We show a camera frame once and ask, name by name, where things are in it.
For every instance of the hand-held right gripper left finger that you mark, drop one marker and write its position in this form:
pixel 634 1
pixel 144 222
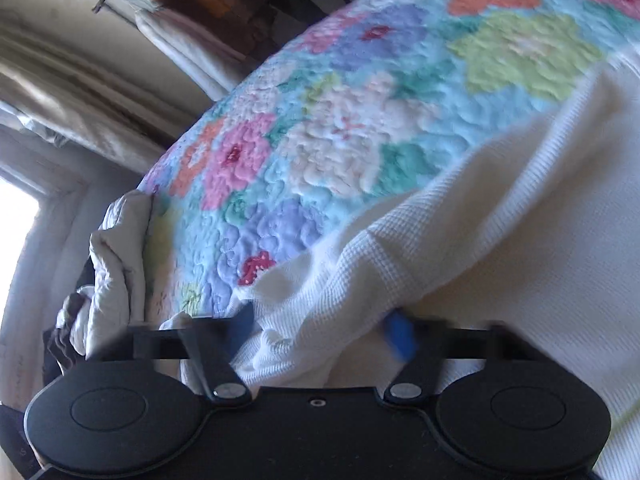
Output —
pixel 243 329

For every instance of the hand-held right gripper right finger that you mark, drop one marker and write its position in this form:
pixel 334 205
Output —
pixel 402 336

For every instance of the white waffle knit garment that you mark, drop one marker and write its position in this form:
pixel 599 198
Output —
pixel 475 240

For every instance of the white padded comforter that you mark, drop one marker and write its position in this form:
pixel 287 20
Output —
pixel 117 270

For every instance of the dark cloth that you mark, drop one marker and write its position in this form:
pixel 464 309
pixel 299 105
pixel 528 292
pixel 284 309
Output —
pixel 57 350

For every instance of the floral patchwork quilt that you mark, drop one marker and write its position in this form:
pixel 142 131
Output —
pixel 360 120

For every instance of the beige curtain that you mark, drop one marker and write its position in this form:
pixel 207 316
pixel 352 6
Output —
pixel 75 90

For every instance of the brown wooden furniture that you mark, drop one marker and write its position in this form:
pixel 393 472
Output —
pixel 215 0

